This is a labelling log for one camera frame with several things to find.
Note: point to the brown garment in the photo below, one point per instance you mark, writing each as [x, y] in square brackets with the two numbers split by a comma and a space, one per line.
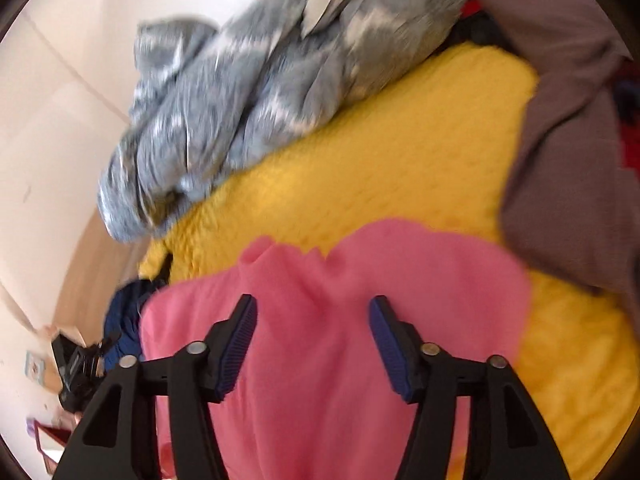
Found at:
[560, 135]

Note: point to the blue denim garment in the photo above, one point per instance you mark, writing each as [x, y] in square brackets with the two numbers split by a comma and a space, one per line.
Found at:
[125, 320]

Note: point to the red striped garment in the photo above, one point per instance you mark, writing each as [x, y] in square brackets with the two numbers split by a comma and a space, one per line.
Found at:
[631, 145]

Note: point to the yellow textured blanket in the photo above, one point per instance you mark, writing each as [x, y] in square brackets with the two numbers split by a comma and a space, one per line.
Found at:
[400, 160]

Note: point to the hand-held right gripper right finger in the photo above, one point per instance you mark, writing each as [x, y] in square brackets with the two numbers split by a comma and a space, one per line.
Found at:
[387, 345]

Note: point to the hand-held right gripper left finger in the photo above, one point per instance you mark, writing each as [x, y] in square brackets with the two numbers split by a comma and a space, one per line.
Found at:
[240, 345]

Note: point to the wall socket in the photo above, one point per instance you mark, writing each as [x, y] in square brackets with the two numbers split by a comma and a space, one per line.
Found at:
[35, 364]

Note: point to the pink gauze garment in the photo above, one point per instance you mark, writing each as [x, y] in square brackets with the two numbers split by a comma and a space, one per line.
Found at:
[325, 310]

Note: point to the grey floral duvet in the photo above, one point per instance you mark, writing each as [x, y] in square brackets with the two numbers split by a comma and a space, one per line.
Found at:
[225, 110]

